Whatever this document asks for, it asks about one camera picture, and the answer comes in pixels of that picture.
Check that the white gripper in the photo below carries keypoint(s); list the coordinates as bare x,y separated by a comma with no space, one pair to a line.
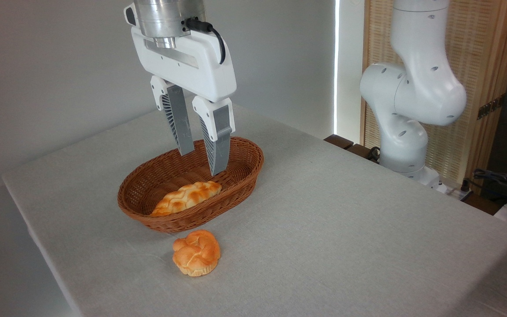
209,66

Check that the round knotted bread roll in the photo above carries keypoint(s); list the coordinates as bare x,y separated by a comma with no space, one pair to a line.
196,253

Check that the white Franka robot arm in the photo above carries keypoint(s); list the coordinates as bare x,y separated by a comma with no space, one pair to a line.
420,88

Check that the long braided bread loaf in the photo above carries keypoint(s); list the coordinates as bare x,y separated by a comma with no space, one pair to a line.
187,196

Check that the brown oval wicker basket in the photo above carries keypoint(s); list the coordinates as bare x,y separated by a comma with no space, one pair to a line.
148,178

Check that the dark wooden base board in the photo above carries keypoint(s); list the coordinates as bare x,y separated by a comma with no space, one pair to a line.
338,141

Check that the grey tablecloth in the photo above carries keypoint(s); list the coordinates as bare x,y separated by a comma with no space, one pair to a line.
346,229

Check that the white power strip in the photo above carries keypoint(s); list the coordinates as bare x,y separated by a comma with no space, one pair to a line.
453,192

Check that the bamboo folding screen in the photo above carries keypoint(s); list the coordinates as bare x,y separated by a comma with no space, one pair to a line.
469,44

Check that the black metal screen hinge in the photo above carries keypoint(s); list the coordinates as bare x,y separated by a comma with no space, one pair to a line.
490,107

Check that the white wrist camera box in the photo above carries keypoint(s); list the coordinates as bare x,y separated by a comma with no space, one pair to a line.
130,15

